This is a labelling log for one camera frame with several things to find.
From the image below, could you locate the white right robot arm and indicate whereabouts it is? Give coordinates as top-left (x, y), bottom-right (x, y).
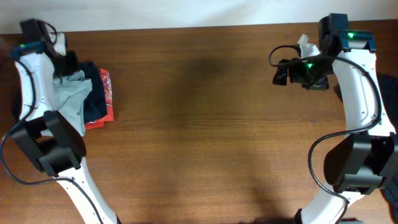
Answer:
top-left (273, 29), bottom-right (397, 223)

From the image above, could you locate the light blue t-shirt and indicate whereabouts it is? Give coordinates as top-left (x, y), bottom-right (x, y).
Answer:
top-left (41, 70), bottom-right (92, 136)

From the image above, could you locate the folded navy blue shirt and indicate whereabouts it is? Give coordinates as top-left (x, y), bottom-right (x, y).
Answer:
top-left (11, 60), bottom-right (109, 124)

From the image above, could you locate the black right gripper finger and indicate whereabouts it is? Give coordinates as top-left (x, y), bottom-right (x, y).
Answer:
top-left (272, 72), bottom-right (288, 86)
top-left (276, 59), bottom-right (290, 74)

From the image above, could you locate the folded red shirt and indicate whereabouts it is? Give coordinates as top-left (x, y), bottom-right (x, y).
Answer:
top-left (84, 68), bottom-right (114, 130)

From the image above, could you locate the black garment at right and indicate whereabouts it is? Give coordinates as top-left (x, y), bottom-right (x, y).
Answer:
top-left (377, 73), bottom-right (398, 224)

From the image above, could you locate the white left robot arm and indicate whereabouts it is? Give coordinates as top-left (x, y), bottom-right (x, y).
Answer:
top-left (8, 40), bottom-right (120, 223)

